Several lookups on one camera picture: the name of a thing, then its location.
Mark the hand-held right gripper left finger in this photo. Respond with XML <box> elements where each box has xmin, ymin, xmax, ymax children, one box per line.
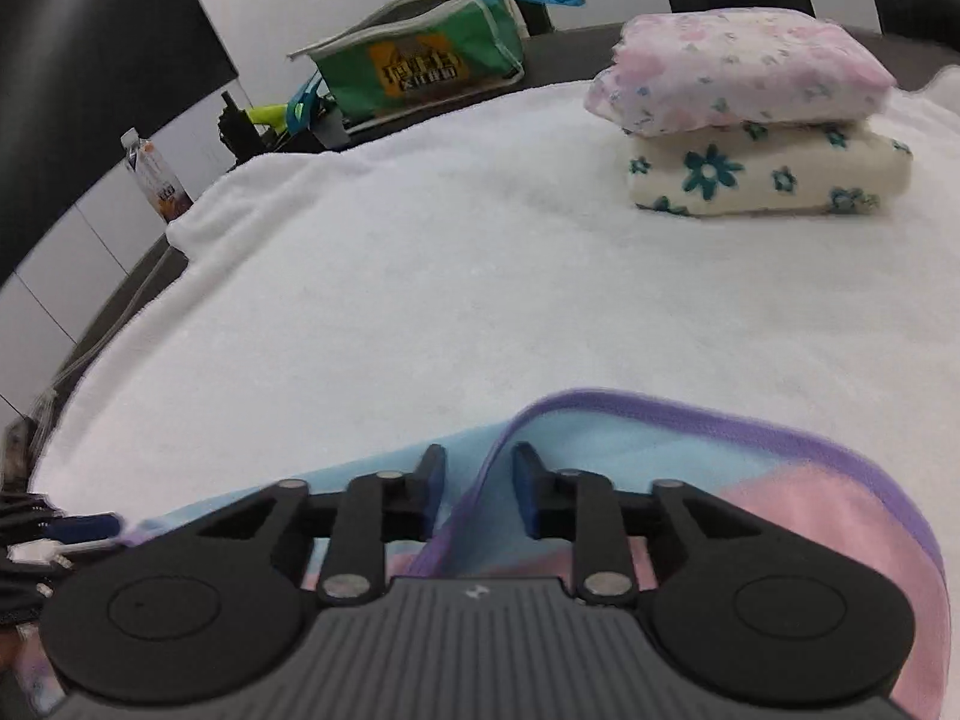
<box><xmin>191</xmin><ymin>444</ymin><xmax>449</xmax><ymax>607</ymax></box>

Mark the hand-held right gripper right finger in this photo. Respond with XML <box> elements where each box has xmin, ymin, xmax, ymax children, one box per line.
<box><xmin>511</xmin><ymin>444</ymin><xmax>762</xmax><ymax>607</ymax></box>

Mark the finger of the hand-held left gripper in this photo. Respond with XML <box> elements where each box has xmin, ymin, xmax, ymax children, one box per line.
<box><xmin>30</xmin><ymin>511</ymin><xmax>125</xmax><ymax>547</ymax></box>

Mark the pink and blue pastel garment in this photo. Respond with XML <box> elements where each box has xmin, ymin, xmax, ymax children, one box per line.
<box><xmin>0</xmin><ymin>388</ymin><xmax>947</xmax><ymax>720</ymax></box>

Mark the white fluffy towel blanket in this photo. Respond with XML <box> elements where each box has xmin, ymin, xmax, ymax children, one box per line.
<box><xmin>30</xmin><ymin>64</ymin><xmax>960</xmax><ymax>720</ymax></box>

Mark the plastic tea bottle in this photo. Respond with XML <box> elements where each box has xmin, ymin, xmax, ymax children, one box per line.
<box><xmin>120</xmin><ymin>127</ymin><xmax>194</xmax><ymax>224</ymax></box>

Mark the cream teal-flower folded garment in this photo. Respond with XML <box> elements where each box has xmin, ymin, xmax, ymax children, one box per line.
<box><xmin>626</xmin><ymin>120</ymin><xmax>914</xmax><ymax>218</ymax></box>

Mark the white cable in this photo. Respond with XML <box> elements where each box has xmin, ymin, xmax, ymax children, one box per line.
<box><xmin>45</xmin><ymin>240</ymin><xmax>188</xmax><ymax>391</ymax></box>

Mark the green bag with blue straps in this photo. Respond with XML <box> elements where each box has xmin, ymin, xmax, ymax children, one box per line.
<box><xmin>287</xmin><ymin>0</ymin><xmax>586</xmax><ymax>128</ymax></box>

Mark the large black wall screen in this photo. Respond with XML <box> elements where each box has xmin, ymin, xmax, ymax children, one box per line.
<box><xmin>0</xmin><ymin>0</ymin><xmax>239</xmax><ymax>286</ymax></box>

